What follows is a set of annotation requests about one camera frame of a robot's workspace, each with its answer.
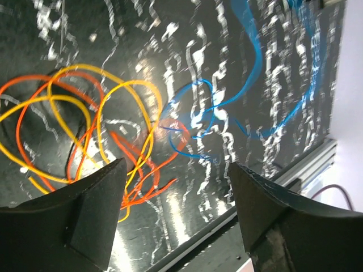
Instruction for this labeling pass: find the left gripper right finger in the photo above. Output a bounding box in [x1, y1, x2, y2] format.
[229, 163, 362, 271]

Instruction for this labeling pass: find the yellow cable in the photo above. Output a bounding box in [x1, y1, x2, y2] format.
[0, 63, 164, 223]

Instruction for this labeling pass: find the blue cable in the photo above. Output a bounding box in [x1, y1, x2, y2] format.
[161, 0, 330, 159]

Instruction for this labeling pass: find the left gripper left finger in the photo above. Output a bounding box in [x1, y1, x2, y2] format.
[1, 158, 126, 271]

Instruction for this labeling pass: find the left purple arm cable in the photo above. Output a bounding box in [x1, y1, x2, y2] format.
[310, 184, 355, 212]

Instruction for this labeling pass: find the orange cable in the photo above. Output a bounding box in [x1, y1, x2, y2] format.
[0, 70, 191, 210]

